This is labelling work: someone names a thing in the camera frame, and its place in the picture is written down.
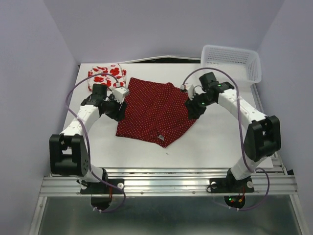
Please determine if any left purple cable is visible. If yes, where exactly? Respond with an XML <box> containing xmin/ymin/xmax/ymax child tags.
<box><xmin>65</xmin><ymin>74</ymin><xmax>127</xmax><ymax>213</ymax></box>

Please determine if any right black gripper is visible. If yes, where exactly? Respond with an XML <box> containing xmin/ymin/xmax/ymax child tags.
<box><xmin>183</xmin><ymin>92</ymin><xmax>215</xmax><ymax>120</ymax></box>

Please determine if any aluminium rail frame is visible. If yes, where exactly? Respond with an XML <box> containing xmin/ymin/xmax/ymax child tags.
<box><xmin>28</xmin><ymin>88</ymin><xmax>303</xmax><ymax>235</ymax></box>

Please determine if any dark red dotted skirt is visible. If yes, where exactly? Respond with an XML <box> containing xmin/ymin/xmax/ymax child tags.
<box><xmin>116</xmin><ymin>77</ymin><xmax>196</xmax><ymax>148</ymax></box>

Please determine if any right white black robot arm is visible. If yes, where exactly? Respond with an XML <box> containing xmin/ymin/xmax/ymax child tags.
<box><xmin>180</xmin><ymin>72</ymin><xmax>281</xmax><ymax>193</ymax></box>

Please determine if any white red poppy skirt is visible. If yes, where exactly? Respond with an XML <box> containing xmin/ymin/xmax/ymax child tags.
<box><xmin>88</xmin><ymin>63</ymin><xmax>127</xmax><ymax>92</ymax></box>

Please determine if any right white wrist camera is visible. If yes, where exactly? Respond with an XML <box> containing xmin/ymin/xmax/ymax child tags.
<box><xmin>180</xmin><ymin>83</ymin><xmax>195</xmax><ymax>100</ymax></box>

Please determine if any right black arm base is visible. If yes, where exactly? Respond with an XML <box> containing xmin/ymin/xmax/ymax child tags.
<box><xmin>206</xmin><ymin>177</ymin><xmax>255</xmax><ymax>210</ymax></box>

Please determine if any white table board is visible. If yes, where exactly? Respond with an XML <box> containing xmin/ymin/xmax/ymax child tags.
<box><xmin>70</xmin><ymin>64</ymin><xmax>241</xmax><ymax>171</ymax></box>

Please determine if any purple cable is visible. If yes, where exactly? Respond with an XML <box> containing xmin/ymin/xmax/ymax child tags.
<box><xmin>65</xmin><ymin>74</ymin><xmax>127</xmax><ymax>213</ymax></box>
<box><xmin>182</xmin><ymin>67</ymin><xmax>271</xmax><ymax>212</ymax></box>

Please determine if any white plastic basket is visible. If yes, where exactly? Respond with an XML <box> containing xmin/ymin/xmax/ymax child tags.
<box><xmin>201</xmin><ymin>45</ymin><xmax>262</xmax><ymax>86</ymax></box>

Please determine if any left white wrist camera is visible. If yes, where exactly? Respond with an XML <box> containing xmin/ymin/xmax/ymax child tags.
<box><xmin>112</xmin><ymin>87</ymin><xmax>130</xmax><ymax>103</ymax></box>

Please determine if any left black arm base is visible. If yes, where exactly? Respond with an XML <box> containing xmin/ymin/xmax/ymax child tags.
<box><xmin>76</xmin><ymin>178</ymin><xmax>126</xmax><ymax>213</ymax></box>

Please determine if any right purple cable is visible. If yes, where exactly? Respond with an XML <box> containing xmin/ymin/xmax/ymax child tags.
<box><xmin>182</xmin><ymin>67</ymin><xmax>271</xmax><ymax>212</ymax></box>

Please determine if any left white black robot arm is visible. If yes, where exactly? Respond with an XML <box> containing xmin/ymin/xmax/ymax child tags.
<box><xmin>49</xmin><ymin>84</ymin><xmax>130</xmax><ymax>193</ymax></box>

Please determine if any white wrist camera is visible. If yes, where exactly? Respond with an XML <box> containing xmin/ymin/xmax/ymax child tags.
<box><xmin>180</xmin><ymin>83</ymin><xmax>195</xmax><ymax>100</ymax></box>
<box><xmin>112</xmin><ymin>87</ymin><xmax>130</xmax><ymax>103</ymax></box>

